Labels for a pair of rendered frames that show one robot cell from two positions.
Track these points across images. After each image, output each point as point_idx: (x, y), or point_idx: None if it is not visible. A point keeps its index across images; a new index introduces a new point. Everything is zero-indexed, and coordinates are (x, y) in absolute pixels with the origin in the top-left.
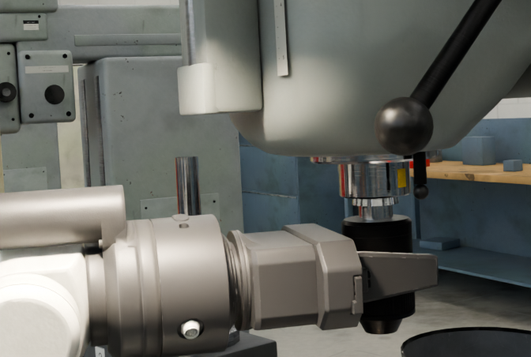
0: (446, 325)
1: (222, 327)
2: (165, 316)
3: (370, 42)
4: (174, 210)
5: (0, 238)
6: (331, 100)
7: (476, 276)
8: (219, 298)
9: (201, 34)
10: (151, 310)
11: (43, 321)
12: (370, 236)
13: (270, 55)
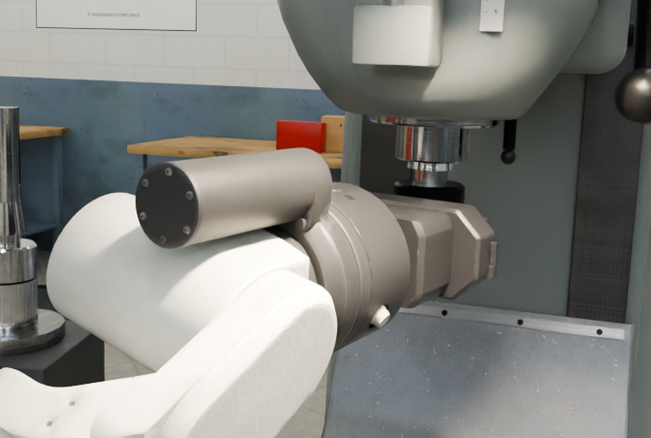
0: None
1: (396, 309)
2: (372, 304)
3: (579, 8)
4: None
5: (231, 223)
6: (530, 63)
7: None
8: (404, 277)
9: None
10: (365, 299)
11: (321, 330)
12: (449, 201)
13: (463, 7)
